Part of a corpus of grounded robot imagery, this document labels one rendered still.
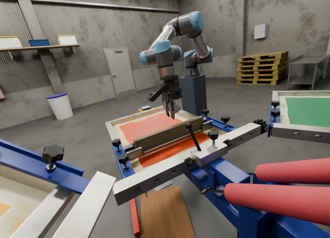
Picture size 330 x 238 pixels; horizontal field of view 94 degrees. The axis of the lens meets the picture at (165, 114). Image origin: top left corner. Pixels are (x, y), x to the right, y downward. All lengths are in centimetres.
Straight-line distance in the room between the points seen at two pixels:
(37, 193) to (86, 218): 17
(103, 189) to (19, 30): 688
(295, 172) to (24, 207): 59
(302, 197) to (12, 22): 721
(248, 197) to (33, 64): 690
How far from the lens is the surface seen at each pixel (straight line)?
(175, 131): 81
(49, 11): 735
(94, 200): 38
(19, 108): 703
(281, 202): 36
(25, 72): 697
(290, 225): 49
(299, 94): 167
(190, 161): 54
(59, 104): 613
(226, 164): 57
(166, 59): 71
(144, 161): 77
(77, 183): 44
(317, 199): 32
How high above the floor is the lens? 140
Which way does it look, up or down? 20 degrees down
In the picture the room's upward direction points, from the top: 9 degrees counter-clockwise
